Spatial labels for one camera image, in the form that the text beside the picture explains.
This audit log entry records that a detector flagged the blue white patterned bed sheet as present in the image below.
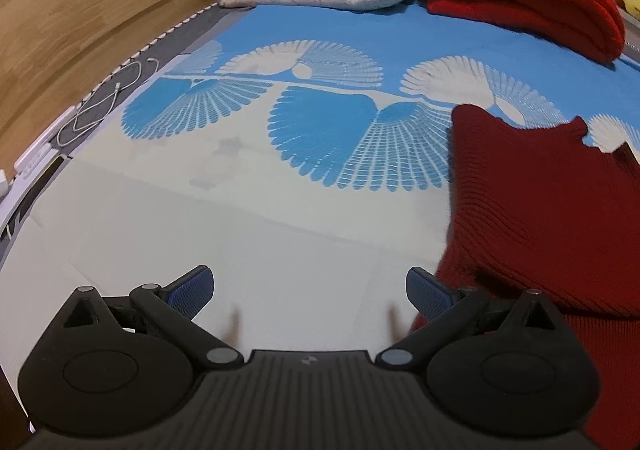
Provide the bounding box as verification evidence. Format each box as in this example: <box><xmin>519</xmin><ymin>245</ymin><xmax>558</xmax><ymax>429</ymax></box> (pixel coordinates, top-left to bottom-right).
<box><xmin>0</xmin><ymin>0</ymin><xmax>640</xmax><ymax>381</ymax></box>

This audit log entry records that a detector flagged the white power strip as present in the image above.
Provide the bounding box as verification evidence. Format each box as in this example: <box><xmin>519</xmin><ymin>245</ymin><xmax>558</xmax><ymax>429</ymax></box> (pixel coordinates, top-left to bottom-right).
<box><xmin>12</xmin><ymin>105</ymin><xmax>76</xmax><ymax>181</ymax></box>

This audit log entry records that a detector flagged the grey mattress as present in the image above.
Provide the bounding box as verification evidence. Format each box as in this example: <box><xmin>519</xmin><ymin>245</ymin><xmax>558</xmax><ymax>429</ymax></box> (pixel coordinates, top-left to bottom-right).
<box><xmin>0</xmin><ymin>3</ymin><xmax>251</xmax><ymax>251</ymax></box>

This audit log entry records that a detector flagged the white charging cable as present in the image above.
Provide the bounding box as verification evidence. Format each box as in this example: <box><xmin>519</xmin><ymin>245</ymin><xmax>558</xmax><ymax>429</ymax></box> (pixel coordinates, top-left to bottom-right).
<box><xmin>56</xmin><ymin>58</ymin><xmax>161</xmax><ymax>147</ymax></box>

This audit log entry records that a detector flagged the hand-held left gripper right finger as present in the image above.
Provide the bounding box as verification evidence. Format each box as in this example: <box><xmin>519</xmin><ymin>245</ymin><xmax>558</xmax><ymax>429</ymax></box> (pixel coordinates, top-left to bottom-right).
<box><xmin>375</xmin><ymin>267</ymin><xmax>571</xmax><ymax>371</ymax></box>

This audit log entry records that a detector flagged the dark red knit sweater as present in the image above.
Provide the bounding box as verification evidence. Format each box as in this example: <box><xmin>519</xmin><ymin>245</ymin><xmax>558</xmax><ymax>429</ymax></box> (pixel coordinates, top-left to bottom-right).
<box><xmin>410</xmin><ymin>104</ymin><xmax>640</xmax><ymax>450</ymax></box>

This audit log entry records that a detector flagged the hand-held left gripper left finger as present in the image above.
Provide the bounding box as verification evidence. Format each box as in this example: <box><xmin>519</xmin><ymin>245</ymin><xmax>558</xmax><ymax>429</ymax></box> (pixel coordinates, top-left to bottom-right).
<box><xmin>50</xmin><ymin>266</ymin><xmax>244</xmax><ymax>373</ymax></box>

